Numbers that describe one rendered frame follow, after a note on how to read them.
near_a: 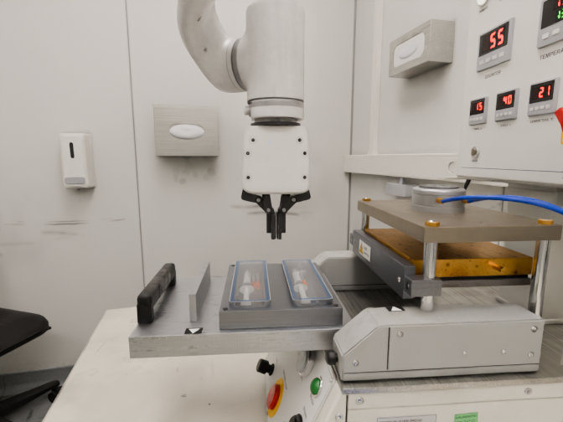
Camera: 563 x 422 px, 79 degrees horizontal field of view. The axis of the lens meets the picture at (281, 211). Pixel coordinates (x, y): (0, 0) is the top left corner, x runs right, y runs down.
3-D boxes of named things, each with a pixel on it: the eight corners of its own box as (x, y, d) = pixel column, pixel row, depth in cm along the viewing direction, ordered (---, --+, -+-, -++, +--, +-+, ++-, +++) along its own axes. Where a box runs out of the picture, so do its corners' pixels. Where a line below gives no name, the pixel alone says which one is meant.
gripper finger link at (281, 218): (276, 196, 51) (276, 239, 52) (297, 196, 51) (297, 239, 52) (276, 194, 54) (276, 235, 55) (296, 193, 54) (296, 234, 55)
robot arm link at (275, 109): (242, 97, 46) (243, 120, 47) (307, 98, 47) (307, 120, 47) (245, 107, 54) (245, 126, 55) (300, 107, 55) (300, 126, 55)
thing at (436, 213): (470, 242, 71) (475, 179, 69) (632, 306, 41) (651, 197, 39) (355, 244, 69) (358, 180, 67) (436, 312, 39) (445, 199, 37)
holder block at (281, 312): (316, 275, 66) (316, 261, 65) (343, 324, 46) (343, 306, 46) (229, 277, 64) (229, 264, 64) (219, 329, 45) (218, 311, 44)
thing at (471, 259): (447, 247, 67) (451, 199, 66) (539, 289, 46) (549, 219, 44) (362, 249, 66) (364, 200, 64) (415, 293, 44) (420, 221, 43)
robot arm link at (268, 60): (230, 101, 49) (287, 95, 45) (228, 2, 47) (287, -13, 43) (261, 108, 57) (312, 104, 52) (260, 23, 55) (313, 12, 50)
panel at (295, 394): (265, 364, 73) (302, 288, 71) (272, 504, 44) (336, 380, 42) (256, 361, 73) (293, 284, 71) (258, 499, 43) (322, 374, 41)
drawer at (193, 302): (323, 290, 67) (324, 253, 66) (356, 354, 46) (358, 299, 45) (171, 295, 65) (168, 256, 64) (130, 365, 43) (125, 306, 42)
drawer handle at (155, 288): (176, 283, 61) (175, 261, 61) (152, 323, 46) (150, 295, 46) (165, 283, 61) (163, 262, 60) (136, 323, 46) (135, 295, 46)
